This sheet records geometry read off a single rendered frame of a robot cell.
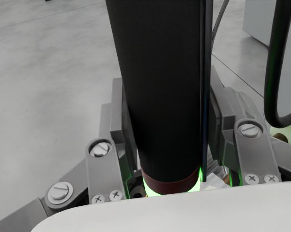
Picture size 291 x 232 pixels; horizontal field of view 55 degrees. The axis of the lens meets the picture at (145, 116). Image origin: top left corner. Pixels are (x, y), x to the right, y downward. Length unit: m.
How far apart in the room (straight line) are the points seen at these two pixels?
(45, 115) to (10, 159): 0.52
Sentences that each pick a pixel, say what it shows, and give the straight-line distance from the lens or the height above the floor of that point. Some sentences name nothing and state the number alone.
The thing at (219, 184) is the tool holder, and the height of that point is 1.36.
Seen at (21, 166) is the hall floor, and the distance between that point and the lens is 2.34.
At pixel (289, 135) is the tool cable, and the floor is 1.36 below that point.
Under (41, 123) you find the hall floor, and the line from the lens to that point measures 2.63.
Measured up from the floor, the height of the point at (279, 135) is 1.36.
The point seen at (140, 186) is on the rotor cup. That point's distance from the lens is 0.39.
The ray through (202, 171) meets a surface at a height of 1.43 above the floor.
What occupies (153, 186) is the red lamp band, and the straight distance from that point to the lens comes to 0.15.
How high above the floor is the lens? 1.56
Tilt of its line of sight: 41 degrees down
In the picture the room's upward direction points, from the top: 10 degrees counter-clockwise
